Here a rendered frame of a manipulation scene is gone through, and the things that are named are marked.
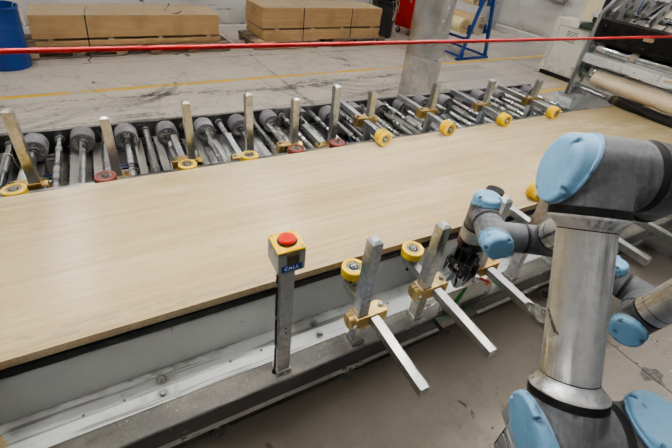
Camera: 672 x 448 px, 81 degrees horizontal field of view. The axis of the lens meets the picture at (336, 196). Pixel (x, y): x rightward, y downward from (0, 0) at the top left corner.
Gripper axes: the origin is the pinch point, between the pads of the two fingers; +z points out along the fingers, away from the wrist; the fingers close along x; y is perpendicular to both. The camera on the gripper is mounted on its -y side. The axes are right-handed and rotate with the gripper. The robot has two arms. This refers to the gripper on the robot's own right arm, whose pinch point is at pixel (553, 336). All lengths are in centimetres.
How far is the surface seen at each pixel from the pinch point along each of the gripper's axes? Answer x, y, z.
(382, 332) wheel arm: -51, -23, -1
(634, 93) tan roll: 225, -111, -23
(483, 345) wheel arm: -26.5, -5.7, -2.8
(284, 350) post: -80, -30, 1
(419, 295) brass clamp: -32.4, -29.2, -2.4
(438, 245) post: -30.6, -29.7, -23.7
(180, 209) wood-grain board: -96, -95, -8
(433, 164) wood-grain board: 24, -93, -8
